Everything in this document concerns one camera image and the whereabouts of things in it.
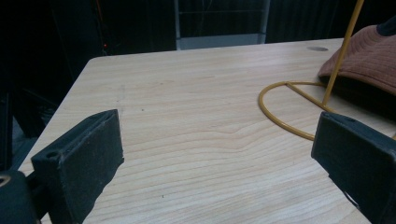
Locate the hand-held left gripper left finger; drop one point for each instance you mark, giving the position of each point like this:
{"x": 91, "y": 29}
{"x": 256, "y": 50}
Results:
{"x": 81, "y": 161}

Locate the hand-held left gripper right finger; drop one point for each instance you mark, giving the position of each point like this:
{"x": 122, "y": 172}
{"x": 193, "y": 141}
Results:
{"x": 358, "y": 155}

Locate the brown bucket hat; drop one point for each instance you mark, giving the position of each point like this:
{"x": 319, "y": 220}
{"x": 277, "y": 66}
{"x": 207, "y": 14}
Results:
{"x": 365, "y": 59}

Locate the dark curtain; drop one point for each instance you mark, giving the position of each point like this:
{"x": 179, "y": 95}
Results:
{"x": 299, "y": 18}

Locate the grey metal frame stand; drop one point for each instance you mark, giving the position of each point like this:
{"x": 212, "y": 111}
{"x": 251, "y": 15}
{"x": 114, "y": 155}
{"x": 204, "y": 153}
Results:
{"x": 219, "y": 41}

